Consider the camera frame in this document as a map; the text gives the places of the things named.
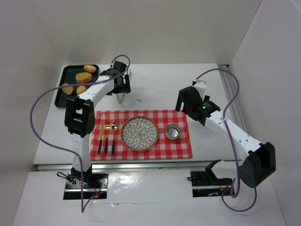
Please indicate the aluminium rail front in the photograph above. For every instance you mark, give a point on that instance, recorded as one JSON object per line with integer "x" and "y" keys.
{"x": 132, "y": 166}

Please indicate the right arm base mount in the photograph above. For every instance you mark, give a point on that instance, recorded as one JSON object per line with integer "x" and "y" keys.
{"x": 206, "y": 184}

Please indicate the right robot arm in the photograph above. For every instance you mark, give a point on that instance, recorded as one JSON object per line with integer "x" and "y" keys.
{"x": 254, "y": 161}

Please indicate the floral patterned plate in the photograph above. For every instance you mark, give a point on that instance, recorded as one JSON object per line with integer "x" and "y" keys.
{"x": 139, "y": 133}

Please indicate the large sliced bread loaf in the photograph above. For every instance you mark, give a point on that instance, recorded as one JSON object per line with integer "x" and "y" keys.
{"x": 83, "y": 78}

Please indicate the small round muffin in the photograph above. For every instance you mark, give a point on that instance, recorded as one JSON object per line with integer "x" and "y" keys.
{"x": 81, "y": 89}

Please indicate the red white checkered cloth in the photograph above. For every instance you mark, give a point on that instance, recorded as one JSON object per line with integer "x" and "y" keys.
{"x": 164, "y": 149}

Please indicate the gold fork black handle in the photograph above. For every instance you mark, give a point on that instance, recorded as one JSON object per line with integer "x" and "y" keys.
{"x": 107, "y": 127}

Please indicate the small bread slice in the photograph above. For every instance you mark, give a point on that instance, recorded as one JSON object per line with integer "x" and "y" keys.
{"x": 67, "y": 89}

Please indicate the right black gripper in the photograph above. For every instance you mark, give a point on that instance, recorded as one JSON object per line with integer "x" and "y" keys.
{"x": 179, "y": 101}

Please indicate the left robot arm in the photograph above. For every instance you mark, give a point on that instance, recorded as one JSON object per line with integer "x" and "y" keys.
{"x": 80, "y": 115}

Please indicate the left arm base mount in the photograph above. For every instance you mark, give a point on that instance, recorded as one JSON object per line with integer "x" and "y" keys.
{"x": 97, "y": 188}

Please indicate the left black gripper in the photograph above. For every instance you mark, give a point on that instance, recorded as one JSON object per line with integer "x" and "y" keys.
{"x": 121, "y": 87}

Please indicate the gold knife black handle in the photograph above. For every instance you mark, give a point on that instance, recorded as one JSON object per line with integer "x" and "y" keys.
{"x": 101, "y": 137}

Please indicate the metal cup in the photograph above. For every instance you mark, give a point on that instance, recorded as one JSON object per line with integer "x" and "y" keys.
{"x": 173, "y": 131}

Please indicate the gold spoon black handle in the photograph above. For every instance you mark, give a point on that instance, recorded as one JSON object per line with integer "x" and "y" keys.
{"x": 115, "y": 127}

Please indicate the round orange bun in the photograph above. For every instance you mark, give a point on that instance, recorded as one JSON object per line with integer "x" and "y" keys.
{"x": 90, "y": 68}

